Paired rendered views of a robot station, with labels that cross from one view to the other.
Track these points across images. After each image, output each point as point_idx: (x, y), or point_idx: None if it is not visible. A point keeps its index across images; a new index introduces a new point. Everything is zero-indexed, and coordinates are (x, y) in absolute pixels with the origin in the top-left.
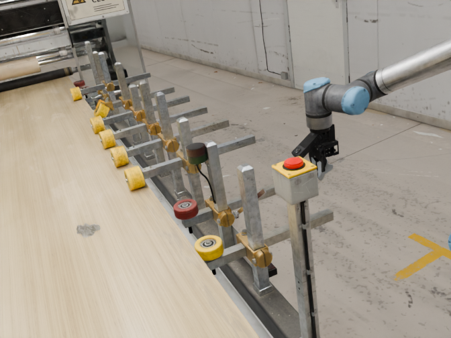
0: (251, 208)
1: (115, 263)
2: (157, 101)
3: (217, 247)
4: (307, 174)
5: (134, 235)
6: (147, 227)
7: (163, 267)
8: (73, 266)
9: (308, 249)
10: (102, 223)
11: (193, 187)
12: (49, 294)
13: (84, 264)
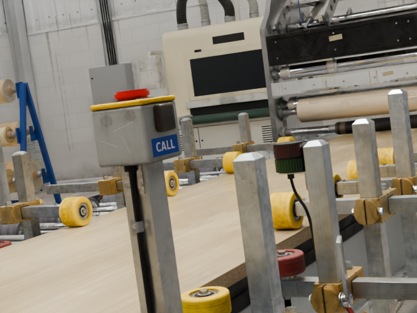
0: (249, 242)
1: (105, 281)
2: (388, 104)
3: (200, 300)
4: (123, 110)
5: (177, 265)
6: (203, 263)
7: (123, 299)
8: (81, 271)
9: (153, 284)
10: (182, 248)
11: (368, 254)
12: (22, 283)
13: (89, 273)
